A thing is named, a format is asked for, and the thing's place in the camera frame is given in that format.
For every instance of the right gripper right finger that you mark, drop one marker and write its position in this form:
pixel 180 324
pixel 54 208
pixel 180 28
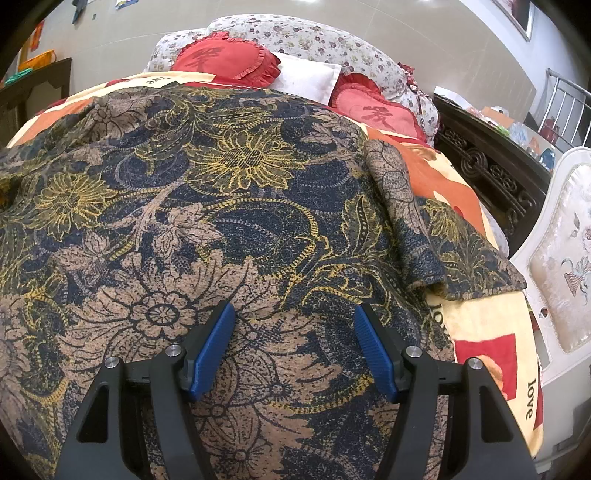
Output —
pixel 483 439

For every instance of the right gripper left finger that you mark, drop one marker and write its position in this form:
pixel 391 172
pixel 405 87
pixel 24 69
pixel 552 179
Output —
pixel 106 441

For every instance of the dark floral patterned shirt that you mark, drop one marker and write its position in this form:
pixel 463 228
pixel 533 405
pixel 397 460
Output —
pixel 124 224

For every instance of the white upholstered chair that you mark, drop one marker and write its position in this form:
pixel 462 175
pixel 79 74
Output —
pixel 555 261

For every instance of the dark carved wooden cabinet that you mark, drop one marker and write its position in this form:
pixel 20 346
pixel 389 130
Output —
pixel 508 181

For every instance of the metal stair railing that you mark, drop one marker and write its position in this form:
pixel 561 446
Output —
pixel 563 115

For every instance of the dark wooden side table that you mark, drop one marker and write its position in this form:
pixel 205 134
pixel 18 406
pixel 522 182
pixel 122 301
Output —
pixel 14 97

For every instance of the right red heart cushion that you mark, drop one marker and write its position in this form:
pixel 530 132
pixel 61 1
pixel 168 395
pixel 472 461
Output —
pixel 360 98

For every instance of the red heart cushion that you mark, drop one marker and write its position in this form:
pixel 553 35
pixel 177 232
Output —
pixel 360 98
pixel 242 61

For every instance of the orange box on table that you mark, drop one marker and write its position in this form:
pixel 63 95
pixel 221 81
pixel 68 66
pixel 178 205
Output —
pixel 42 60

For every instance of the white square pillow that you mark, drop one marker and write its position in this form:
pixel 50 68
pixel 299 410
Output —
pixel 311 80

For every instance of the left red heart cushion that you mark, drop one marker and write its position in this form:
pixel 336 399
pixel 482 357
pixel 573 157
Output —
pixel 242 61

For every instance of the floral padded headboard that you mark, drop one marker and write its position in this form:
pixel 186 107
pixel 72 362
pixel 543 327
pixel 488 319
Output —
pixel 310 40

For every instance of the framed wall photo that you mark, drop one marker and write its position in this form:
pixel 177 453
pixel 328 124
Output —
pixel 520 13

